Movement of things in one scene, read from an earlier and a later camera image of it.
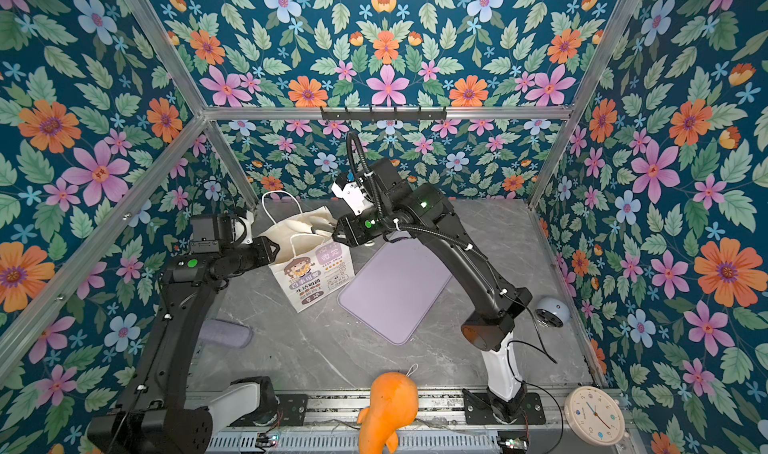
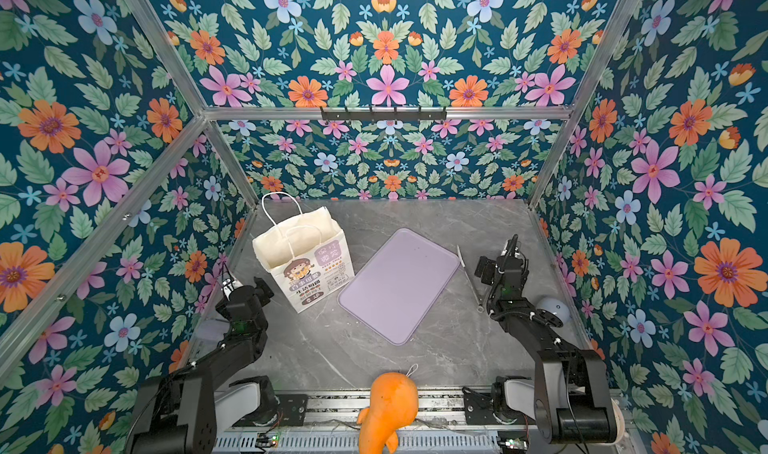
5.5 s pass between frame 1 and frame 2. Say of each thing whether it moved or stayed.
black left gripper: moved
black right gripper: moved
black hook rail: stayed
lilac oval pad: stayed
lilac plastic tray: stayed
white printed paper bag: stayed
